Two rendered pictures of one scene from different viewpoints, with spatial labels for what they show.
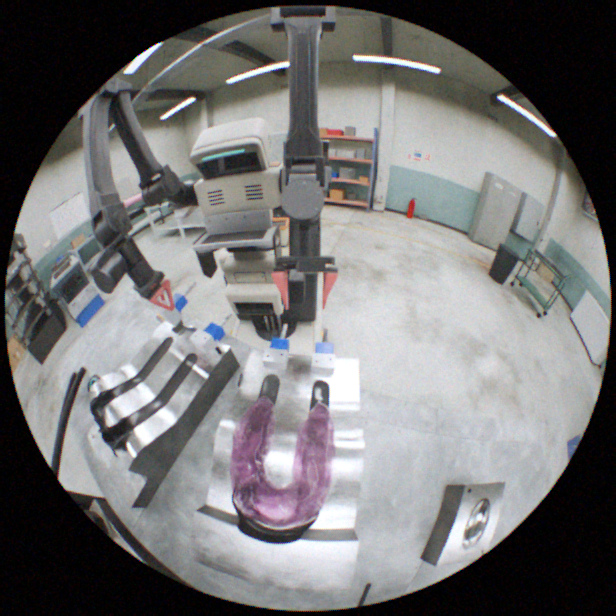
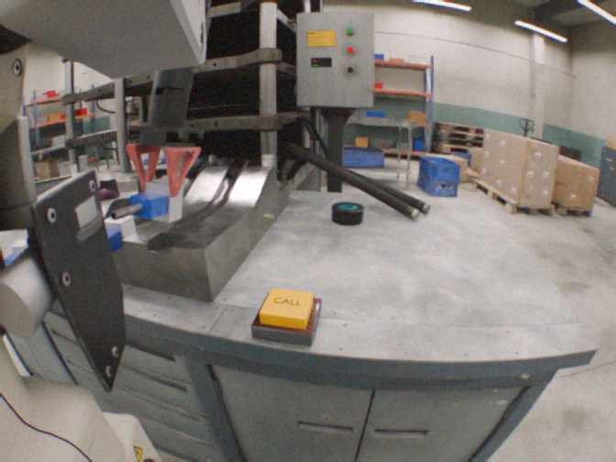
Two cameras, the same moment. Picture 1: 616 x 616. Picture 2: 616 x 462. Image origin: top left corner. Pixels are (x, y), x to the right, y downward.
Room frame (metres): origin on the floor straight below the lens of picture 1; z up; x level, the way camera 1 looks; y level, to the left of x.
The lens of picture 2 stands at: (0.75, 0.48, 1.08)
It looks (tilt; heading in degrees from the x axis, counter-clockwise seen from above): 23 degrees down; 167
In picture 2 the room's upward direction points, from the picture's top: straight up
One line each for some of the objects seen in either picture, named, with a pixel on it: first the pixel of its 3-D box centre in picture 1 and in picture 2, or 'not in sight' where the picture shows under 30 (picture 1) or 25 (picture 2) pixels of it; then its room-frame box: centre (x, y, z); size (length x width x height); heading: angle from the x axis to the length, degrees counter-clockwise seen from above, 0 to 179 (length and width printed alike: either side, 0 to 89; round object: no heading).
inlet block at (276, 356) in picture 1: (280, 344); not in sight; (0.27, 0.07, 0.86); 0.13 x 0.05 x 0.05; 174
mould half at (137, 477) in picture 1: (142, 402); (206, 205); (0.06, 0.40, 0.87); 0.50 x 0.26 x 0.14; 156
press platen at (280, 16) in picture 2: not in sight; (187, 45); (-0.97, 0.22, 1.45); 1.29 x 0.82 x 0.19; 66
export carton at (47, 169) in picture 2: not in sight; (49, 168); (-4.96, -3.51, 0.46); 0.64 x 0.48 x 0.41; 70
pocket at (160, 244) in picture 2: (183, 332); (168, 249); (0.29, 0.35, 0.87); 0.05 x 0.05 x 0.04; 66
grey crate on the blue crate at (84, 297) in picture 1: (82, 299); not in sight; (1.17, 3.48, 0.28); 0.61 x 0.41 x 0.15; 160
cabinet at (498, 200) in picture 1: (495, 213); not in sight; (3.70, -4.74, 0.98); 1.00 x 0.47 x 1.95; 70
